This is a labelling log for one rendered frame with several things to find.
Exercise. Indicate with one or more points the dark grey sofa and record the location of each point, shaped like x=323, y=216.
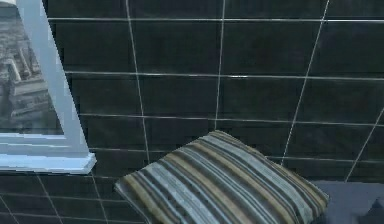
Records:
x=350, y=203

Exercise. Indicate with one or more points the white framed window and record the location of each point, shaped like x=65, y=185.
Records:
x=40, y=100

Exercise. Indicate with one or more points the striped grey and tan pillow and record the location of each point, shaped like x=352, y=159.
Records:
x=220, y=180

